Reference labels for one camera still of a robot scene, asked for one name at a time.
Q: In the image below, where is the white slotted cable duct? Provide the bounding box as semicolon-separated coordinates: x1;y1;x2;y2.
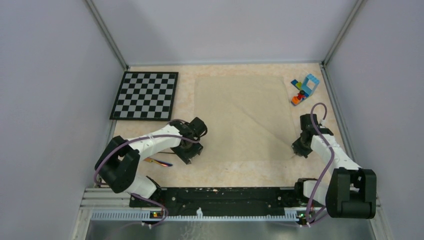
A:
91;210;299;222

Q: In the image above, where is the iridescent rainbow knife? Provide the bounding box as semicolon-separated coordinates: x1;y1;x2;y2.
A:
144;158;173;167

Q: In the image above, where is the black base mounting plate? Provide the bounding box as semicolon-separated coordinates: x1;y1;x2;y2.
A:
129;187;309;219

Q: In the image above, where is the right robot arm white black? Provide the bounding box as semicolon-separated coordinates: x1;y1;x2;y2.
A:
292;114;377;219

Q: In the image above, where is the colourful toy brick structure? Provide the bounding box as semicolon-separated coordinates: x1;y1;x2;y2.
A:
290;73;321;106

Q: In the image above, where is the black white checkerboard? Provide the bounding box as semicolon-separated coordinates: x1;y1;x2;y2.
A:
109;71;179;121

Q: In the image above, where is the beige cloth napkin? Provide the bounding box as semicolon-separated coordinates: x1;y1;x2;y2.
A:
194;75;296;163

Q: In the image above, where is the black spoon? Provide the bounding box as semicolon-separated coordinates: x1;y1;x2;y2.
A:
156;151;176;155

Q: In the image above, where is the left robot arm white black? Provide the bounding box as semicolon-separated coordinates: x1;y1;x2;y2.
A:
94;117;208;207

